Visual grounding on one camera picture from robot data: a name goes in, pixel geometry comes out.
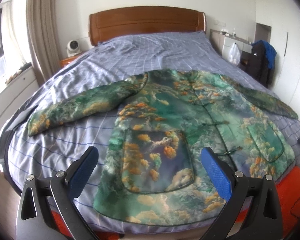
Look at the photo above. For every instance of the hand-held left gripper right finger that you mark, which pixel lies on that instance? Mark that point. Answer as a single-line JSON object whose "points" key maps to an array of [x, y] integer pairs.
{"points": [[216, 175]]}

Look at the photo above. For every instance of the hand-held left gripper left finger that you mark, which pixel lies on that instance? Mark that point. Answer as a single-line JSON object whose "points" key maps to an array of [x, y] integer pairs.
{"points": [[83, 172]]}

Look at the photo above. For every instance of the green printed padded jacket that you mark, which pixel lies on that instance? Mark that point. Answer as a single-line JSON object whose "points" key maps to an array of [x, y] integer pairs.
{"points": [[165, 120]]}

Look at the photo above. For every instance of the orange cloth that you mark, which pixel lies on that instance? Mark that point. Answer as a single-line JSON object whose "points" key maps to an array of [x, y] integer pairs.
{"points": [[292, 192]]}

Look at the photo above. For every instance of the white drawer cabinet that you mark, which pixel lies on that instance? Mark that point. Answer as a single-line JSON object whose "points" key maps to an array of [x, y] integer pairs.
{"points": [[12, 92]]}

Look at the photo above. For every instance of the wooden nightstand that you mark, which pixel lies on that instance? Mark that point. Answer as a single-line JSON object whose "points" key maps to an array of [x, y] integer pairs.
{"points": [[68, 61]]}

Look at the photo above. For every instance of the small patterned cloth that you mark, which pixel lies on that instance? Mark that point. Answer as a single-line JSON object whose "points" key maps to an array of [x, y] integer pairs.
{"points": [[17, 72]]}

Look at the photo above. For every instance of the white plastic bag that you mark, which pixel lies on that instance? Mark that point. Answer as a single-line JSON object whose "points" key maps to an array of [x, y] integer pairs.
{"points": [[233, 55]]}

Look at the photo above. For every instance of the small white fan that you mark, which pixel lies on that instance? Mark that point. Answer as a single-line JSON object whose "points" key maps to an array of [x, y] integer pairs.
{"points": [[73, 47]]}

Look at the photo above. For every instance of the white dresser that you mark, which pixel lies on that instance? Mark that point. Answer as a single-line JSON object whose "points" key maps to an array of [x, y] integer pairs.
{"points": [[220, 42]]}

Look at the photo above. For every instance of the blue garment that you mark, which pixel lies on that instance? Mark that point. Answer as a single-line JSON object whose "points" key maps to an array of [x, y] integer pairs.
{"points": [[271, 52]]}

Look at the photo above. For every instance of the blue checked bedsheet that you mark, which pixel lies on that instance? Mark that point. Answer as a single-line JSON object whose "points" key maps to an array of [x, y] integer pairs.
{"points": [[152, 52]]}

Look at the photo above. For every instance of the white wardrobe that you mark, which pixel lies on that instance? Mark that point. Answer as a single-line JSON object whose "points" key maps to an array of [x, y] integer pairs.
{"points": [[292, 55]]}

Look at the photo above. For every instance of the small clear bottle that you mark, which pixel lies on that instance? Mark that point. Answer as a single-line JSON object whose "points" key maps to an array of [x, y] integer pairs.
{"points": [[234, 33]]}

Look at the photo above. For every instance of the beige curtain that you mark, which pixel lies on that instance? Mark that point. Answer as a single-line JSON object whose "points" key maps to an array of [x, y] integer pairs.
{"points": [[43, 30]]}

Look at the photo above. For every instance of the sheer white curtain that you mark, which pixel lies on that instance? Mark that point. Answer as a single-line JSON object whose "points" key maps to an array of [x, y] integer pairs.
{"points": [[15, 30]]}

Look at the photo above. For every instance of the wooden headboard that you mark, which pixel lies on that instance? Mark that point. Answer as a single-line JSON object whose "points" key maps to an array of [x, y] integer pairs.
{"points": [[145, 22]]}

